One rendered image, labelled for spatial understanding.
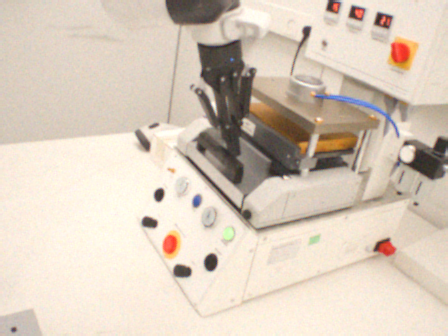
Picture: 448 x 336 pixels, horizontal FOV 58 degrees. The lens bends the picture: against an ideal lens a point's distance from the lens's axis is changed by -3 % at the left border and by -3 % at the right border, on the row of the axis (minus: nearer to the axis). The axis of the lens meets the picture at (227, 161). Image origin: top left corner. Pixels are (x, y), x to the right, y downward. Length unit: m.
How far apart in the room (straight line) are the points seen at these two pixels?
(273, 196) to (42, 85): 1.68
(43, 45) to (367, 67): 1.60
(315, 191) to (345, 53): 0.35
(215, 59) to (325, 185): 0.30
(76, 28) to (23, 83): 0.37
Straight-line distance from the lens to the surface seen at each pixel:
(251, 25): 0.67
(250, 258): 0.76
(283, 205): 0.74
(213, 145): 0.81
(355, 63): 0.96
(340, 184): 0.82
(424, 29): 0.87
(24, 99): 2.23
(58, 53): 2.20
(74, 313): 0.80
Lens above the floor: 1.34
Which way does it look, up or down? 26 degrees down
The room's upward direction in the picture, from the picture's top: 11 degrees clockwise
